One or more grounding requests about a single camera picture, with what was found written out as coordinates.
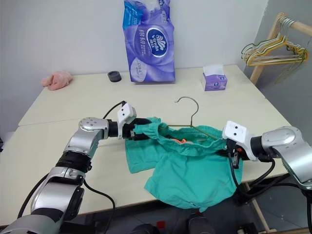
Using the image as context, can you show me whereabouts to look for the purple tissue roll pack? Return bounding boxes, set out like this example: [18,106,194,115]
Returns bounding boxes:
[121,0,176,84]

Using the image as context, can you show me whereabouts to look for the green wire hanger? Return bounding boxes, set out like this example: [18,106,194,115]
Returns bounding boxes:
[241,36,310,85]

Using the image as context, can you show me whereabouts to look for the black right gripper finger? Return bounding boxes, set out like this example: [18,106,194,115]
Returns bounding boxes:
[230,149,241,170]

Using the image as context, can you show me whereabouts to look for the pink plush cloth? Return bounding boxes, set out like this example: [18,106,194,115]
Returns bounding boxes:
[40,70,74,91]

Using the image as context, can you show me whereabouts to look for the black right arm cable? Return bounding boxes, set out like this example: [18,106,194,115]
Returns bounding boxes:
[228,143,276,197]

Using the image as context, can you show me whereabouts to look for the purple tissue box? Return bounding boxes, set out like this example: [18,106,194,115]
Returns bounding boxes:
[201,64,229,92]

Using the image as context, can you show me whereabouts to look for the light wooden clothes rack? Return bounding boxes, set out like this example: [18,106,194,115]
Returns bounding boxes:
[250,12,312,85]

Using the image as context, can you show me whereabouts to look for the thin metal wire hanger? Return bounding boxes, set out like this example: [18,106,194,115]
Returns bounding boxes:
[167,97,220,142]

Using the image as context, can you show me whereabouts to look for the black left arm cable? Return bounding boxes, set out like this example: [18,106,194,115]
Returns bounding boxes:
[82,101,127,217]

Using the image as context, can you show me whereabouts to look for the dark grey tape roll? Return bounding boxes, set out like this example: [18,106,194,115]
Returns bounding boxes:
[107,70,122,83]

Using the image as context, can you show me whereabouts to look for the green shorts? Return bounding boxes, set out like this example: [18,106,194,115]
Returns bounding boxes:
[124,117,244,213]

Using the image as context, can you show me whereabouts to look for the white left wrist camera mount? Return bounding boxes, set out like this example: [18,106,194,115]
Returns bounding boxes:
[116,103,137,139]

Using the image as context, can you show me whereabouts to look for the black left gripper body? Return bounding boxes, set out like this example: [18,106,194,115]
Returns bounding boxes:
[121,118,137,141]

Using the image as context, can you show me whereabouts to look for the light wooden frame leg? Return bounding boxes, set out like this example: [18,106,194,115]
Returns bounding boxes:
[243,181,271,234]

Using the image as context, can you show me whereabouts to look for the dark rounded shape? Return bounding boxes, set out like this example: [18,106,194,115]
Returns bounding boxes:
[131,223,160,234]
[186,211,214,234]

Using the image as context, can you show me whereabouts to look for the bunch of wire hangers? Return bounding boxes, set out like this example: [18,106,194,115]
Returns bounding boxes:
[245,19,309,67]

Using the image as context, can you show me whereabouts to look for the white wire hanger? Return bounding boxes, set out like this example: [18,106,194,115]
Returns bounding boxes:
[242,18,305,61]

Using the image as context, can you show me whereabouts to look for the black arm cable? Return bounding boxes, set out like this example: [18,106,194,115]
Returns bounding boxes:
[228,143,276,197]
[82,101,127,217]

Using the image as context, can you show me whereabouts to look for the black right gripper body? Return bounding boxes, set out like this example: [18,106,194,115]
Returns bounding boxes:
[218,138,247,161]

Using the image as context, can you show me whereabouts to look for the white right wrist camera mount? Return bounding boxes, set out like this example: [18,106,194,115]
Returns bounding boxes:
[222,120,259,162]

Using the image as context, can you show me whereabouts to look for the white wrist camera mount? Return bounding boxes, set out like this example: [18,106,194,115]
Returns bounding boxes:
[116,103,137,139]
[222,120,259,162]

